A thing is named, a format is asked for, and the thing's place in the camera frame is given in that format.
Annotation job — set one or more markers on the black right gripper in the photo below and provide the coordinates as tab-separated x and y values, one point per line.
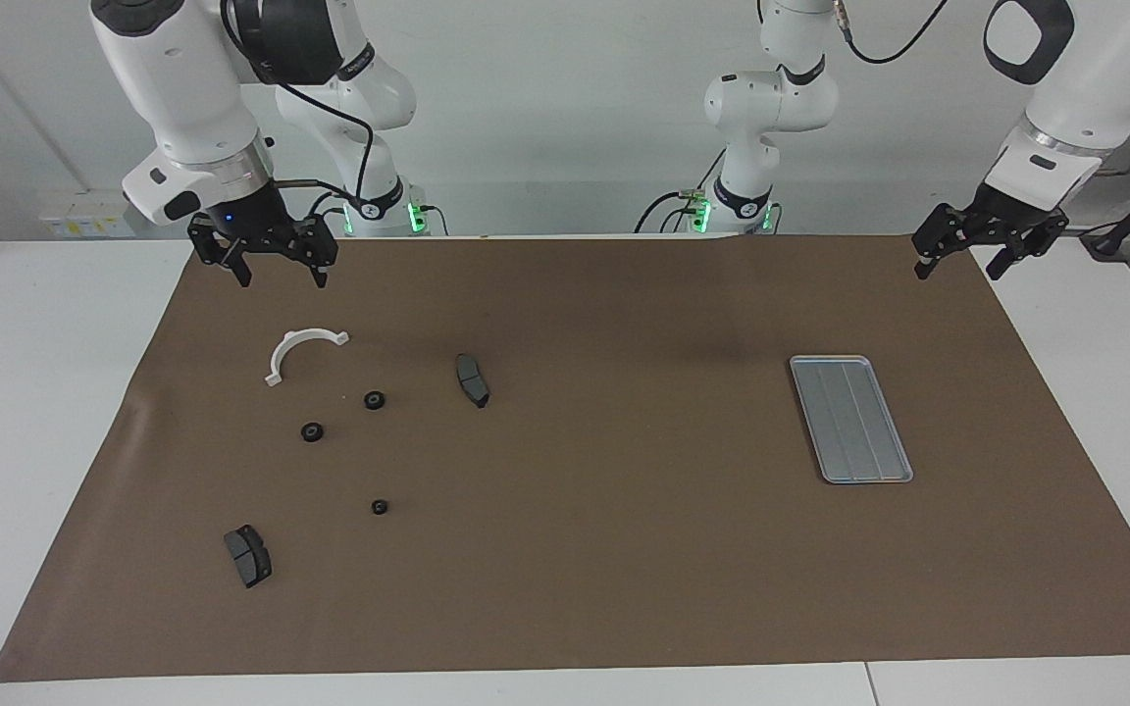
246	216

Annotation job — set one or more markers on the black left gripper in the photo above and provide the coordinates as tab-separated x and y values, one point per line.
1011	216

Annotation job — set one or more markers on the large black bearing gear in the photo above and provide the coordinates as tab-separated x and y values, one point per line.
312	431
374	400

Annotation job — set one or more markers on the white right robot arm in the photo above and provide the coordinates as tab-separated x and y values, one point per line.
182	78

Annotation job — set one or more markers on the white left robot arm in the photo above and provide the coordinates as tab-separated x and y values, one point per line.
771	98

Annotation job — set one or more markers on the silver metal tray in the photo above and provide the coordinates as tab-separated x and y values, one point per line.
854	431

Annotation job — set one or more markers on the long dark brake pad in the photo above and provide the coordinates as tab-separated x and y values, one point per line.
472	380

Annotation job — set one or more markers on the short dark brake pad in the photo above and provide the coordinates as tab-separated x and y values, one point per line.
248	557

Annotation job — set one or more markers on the brown table mat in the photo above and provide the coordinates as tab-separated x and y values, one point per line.
575	549

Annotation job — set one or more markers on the white curved plastic bracket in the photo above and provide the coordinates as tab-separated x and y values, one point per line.
278	361

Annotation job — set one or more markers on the white wall socket box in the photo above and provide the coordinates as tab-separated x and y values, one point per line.
84	216

